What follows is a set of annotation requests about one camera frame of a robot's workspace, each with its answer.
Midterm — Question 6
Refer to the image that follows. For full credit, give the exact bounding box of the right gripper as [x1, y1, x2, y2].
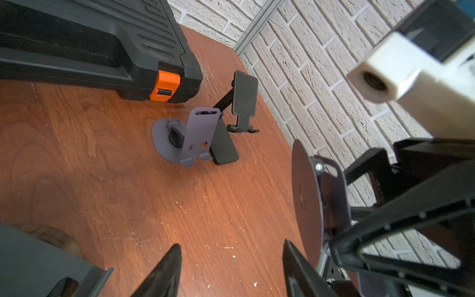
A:
[329, 138, 475, 297]

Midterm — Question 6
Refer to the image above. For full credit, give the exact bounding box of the black plastic tool case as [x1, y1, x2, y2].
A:
[1, 1, 203, 103]

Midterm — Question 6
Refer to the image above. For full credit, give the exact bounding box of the dark grey stand wooden base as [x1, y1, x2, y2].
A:
[1, 223, 113, 297]

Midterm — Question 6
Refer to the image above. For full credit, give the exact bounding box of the black phone stand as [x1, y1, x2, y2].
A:
[210, 71, 259, 165]

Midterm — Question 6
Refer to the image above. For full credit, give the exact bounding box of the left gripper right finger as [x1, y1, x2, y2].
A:
[283, 240, 327, 297]

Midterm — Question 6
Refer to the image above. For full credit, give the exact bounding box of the purple-grey phone stand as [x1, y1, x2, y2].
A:
[152, 108, 221, 168]

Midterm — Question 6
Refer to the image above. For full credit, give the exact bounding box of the right corner aluminium profile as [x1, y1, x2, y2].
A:
[234, 0, 284, 56]

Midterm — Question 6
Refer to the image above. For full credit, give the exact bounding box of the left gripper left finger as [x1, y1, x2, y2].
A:
[132, 244, 182, 297]

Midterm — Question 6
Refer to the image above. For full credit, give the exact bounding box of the grey phone stand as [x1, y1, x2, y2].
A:
[291, 140, 351, 269]

